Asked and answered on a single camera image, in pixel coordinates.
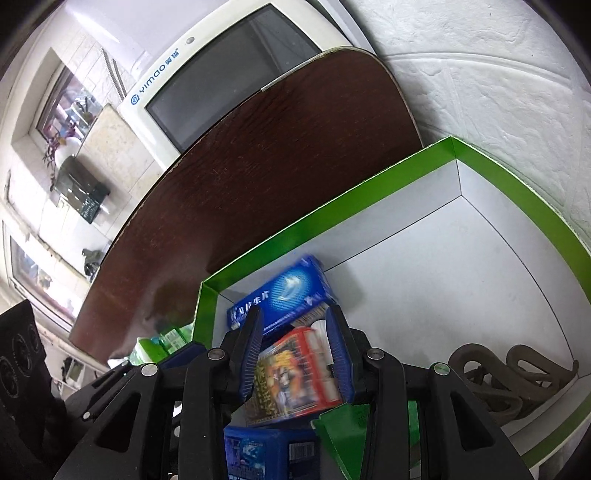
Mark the dark wall fixture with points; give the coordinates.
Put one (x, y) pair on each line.
(91, 263)

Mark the window with sill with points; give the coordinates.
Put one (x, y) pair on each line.
(69, 101)

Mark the green and white cardboard box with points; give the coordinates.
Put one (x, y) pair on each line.
(438, 258)

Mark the purple potted plant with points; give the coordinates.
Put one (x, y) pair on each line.
(60, 143)

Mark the small dark blue box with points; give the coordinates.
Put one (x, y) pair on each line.
(258, 454)

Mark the brown toy snake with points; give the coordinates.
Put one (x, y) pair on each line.
(466, 359)

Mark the white appliance with dark window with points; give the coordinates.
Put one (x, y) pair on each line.
(221, 83)

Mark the small green box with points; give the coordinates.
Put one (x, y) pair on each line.
(346, 434)

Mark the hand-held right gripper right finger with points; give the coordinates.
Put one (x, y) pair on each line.
(339, 357)

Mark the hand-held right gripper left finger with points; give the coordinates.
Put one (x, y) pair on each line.
(251, 357)

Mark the dark wall dispenser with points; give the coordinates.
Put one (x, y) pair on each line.
(81, 189)

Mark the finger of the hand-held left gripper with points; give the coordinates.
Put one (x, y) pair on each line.
(184, 353)

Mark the blue medicine box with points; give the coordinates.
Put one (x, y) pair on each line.
(286, 288)

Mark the plastic bottle with green label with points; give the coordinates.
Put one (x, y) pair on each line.
(173, 340)

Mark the glass door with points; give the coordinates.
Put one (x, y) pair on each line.
(37, 272)

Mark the colourful picture box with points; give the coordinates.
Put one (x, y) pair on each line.
(291, 374)

